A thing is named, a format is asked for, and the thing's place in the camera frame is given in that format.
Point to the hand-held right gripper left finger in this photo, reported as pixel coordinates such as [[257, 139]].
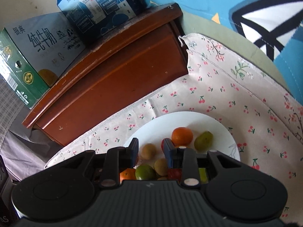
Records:
[[133, 151]]

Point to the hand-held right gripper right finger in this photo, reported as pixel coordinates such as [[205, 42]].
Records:
[[168, 153]]

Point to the small orange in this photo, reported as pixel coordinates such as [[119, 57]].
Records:
[[181, 136], [127, 174]]

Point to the large green jujube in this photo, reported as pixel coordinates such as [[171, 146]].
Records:
[[203, 140]]

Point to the white plate with grey print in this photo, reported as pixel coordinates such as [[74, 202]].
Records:
[[208, 123]]

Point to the cherry print tablecloth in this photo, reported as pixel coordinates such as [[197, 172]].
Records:
[[224, 104]]

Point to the brown wooden bedside cabinet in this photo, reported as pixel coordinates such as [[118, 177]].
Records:
[[113, 75]]

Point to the grey checked cloth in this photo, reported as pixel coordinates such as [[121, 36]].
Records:
[[14, 113]]

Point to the pale green bed sheet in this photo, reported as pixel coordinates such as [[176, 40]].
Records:
[[224, 37]]

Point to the green and white carton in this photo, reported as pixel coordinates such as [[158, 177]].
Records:
[[28, 59]]

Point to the dark blue carton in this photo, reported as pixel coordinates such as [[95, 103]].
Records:
[[99, 9]]

